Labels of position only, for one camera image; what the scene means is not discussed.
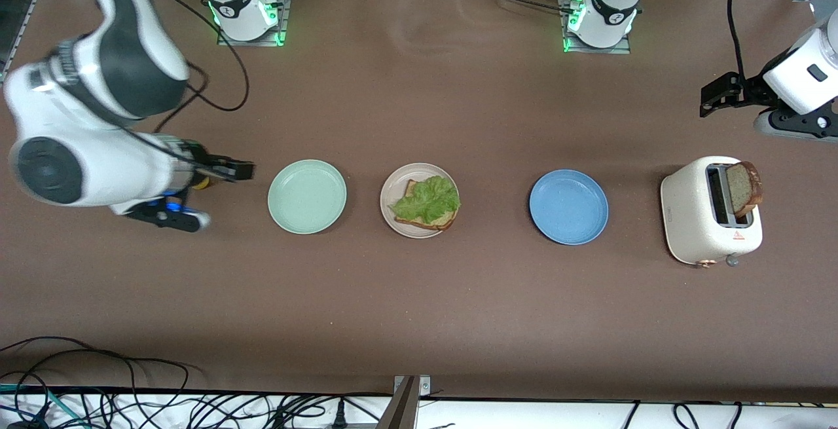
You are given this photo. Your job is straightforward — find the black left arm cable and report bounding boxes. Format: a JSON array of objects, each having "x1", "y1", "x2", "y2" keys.
[{"x1": 726, "y1": 0, "x2": 748, "y2": 80}]

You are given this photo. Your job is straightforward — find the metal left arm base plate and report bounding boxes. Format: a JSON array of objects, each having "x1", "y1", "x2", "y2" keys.
[{"x1": 560, "y1": 0, "x2": 633, "y2": 55}]

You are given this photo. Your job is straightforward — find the silver mounting bracket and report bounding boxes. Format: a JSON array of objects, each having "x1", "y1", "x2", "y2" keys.
[{"x1": 393, "y1": 375, "x2": 433, "y2": 398}]

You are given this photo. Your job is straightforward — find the black looped cable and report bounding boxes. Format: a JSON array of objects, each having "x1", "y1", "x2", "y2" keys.
[{"x1": 0, "y1": 336, "x2": 200, "y2": 394}]

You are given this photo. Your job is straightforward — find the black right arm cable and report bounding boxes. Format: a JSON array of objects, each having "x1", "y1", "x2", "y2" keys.
[{"x1": 124, "y1": 0, "x2": 251, "y2": 155}]

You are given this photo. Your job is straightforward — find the teal cable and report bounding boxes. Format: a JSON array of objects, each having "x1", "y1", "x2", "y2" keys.
[{"x1": 0, "y1": 383, "x2": 87, "y2": 428}]

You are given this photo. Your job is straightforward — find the grey metal camera post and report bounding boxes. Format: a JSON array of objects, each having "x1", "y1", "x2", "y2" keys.
[{"x1": 376, "y1": 375, "x2": 420, "y2": 429}]

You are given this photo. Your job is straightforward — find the mint green round plate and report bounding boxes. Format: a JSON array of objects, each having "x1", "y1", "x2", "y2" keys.
[{"x1": 267, "y1": 159, "x2": 348, "y2": 235}]

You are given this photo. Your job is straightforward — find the white two-slot toaster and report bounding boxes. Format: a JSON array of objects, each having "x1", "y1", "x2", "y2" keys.
[{"x1": 660, "y1": 156, "x2": 764, "y2": 268}]

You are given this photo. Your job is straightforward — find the brown bread slice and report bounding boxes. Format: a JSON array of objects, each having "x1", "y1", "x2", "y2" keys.
[
  {"x1": 725, "y1": 160, "x2": 764, "y2": 219},
  {"x1": 395, "y1": 179, "x2": 458, "y2": 232}
]

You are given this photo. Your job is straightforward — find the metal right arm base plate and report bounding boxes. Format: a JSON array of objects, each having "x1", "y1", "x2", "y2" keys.
[{"x1": 217, "y1": 0, "x2": 295, "y2": 47}]

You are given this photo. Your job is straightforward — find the beige round plate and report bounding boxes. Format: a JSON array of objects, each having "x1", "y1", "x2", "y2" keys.
[{"x1": 380, "y1": 162, "x2": 460, "y2": 239}]

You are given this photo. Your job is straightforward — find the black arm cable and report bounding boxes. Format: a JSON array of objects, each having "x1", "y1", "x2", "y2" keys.
[
  {"x1": 124, "y1": 0, "x2": 251, "y2": 155},
  {"x1": 726, "y1": 0, "x2": 748, "y2": 80}
]

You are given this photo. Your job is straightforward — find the green lettuce leaf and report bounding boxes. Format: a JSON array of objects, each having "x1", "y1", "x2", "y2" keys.
[{"x1": 390, "y1": 176, "x2": 462, "y2": 225}]

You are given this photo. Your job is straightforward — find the black braided base cable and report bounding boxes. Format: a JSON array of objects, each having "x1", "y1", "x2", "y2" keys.
[{"x1": 455, "y1": 0, "x2": 574, "y2": 18}]

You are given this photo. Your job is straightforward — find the blue round plate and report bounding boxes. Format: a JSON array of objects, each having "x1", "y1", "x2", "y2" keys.
[{"x1": 529, "y1": 169, "x2": 610, "y2": 246}]

